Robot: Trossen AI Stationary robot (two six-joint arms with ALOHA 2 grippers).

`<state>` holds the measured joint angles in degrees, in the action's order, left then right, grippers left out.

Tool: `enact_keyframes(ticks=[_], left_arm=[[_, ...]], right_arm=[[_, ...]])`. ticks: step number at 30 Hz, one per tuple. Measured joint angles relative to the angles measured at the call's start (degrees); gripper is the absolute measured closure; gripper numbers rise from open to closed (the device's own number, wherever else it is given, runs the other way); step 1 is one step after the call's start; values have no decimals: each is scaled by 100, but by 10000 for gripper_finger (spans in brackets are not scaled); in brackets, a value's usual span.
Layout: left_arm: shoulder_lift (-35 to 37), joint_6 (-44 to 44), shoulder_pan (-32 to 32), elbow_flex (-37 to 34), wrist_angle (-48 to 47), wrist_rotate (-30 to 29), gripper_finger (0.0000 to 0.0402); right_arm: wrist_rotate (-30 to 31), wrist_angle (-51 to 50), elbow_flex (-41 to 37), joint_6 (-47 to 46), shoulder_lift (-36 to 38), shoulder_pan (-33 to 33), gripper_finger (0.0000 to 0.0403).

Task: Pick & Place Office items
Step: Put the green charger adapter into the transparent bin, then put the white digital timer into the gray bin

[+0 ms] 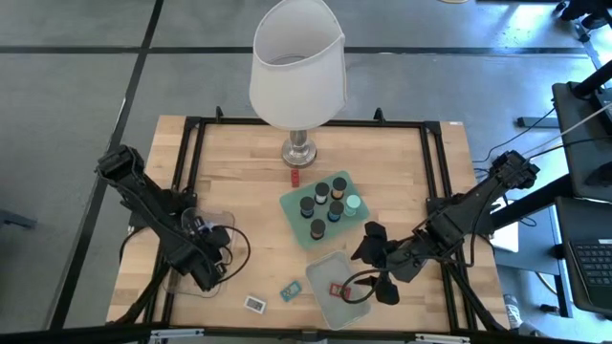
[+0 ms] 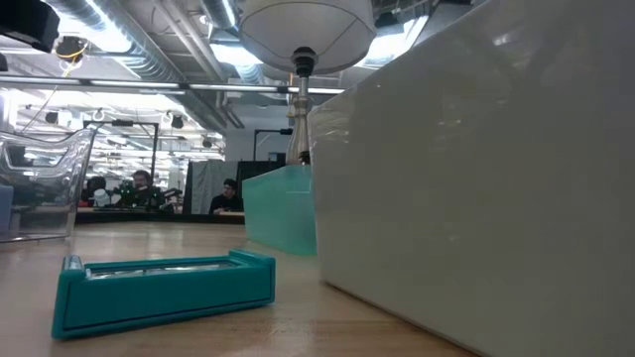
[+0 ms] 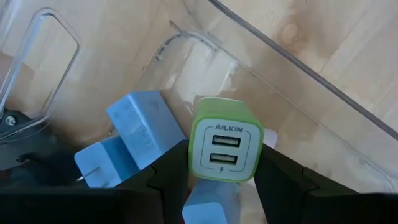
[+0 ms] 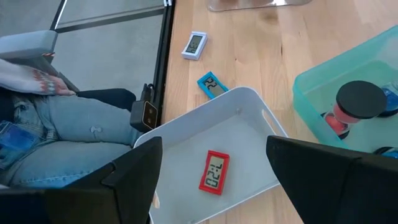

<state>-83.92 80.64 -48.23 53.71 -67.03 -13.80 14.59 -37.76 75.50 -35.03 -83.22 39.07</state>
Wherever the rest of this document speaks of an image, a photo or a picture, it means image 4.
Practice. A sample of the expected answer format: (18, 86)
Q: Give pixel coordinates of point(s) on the red sand timer black cap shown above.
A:
(360, 99)

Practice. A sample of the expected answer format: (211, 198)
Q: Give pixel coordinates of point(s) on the clear plastic bin right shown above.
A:
(217, 124)

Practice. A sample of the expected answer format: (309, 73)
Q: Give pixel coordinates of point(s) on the black aluminium table frame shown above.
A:
(164, 46)

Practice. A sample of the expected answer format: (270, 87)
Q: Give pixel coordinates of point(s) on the black chair seat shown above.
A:
(115, 98)

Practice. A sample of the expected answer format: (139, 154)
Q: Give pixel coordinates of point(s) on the white digital clock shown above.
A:
(194, 45)

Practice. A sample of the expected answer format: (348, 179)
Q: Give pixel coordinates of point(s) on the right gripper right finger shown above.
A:
(342, 193)

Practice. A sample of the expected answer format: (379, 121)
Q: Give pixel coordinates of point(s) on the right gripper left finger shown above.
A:
(77, 205)

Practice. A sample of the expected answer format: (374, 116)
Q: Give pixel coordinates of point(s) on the teal translucent plastic tray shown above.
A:
(367, 62)

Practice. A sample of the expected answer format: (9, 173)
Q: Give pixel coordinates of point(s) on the person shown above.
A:
(77, 124)

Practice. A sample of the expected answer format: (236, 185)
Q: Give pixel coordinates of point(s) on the teal card packet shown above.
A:
(213, 84)

